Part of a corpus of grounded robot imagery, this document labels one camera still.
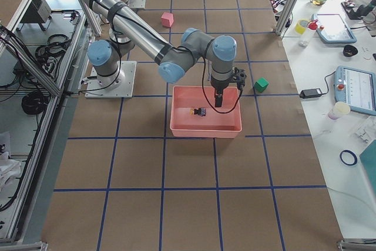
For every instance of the green cube near bin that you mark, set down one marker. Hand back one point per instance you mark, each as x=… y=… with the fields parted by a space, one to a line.
x=261 y=84

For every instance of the yellow tape roll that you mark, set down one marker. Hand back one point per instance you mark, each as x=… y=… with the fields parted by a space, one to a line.
x=301 y=26

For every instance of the aluminium frame post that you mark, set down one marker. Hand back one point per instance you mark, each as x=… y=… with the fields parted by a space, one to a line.
x=290 y=1

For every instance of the pink cube centre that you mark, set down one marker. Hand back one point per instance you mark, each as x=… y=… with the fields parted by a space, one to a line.
x=167 y=19

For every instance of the black bowl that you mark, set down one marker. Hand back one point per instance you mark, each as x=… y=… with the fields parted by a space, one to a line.
x=349 y=51

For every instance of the pink plastic bin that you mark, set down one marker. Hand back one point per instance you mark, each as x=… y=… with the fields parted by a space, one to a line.
x=193 y=116

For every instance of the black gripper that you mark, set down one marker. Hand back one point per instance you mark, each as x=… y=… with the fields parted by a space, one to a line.
x=219 y=86

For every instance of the black power adapter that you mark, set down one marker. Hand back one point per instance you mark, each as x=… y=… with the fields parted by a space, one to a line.
x=310 y=93

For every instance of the teach pendant far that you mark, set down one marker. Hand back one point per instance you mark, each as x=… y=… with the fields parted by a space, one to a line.
x=335 y=29

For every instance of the clear plastic bottle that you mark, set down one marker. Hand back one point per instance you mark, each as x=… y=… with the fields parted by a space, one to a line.
x=308 y=33

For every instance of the teach pendant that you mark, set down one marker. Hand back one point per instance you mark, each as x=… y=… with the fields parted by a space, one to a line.
x=356 y=88
x=335 y=29

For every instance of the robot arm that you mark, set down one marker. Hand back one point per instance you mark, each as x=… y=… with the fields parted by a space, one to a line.
x=173 y=61

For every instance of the teach pendant near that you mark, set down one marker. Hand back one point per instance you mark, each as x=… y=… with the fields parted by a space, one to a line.
x=356 y=88

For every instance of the grey electronics box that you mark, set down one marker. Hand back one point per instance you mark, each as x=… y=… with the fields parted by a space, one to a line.
x=38 y=12

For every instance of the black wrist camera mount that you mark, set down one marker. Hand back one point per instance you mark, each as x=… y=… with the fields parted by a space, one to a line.
x=239 y=78

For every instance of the paper cup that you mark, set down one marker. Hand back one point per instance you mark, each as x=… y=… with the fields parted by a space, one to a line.
x=339 y=110

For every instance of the yellow push button switch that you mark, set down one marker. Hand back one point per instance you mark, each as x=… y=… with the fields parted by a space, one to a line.
x=198 y=111

